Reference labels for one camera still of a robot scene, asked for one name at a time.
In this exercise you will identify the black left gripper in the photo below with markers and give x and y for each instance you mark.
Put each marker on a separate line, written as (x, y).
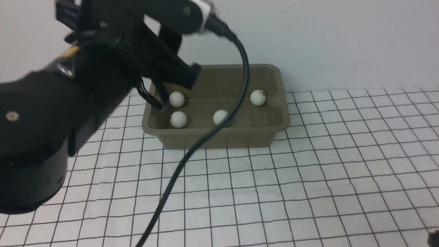
(90, 30)

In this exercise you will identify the white ball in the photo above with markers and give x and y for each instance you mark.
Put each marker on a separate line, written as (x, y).
(258, 97)
(219, 116)
(178, 119)
(176, 99)

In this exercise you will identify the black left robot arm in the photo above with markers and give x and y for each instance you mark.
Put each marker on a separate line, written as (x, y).
(49, 114)

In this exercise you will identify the olive plastic bin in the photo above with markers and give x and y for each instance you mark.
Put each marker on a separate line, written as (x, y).
(217, 88)

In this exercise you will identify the white grid tablecloth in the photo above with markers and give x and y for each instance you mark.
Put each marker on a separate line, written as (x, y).
(357, 168)

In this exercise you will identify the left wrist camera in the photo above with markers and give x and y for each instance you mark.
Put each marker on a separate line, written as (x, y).
(181, 17)

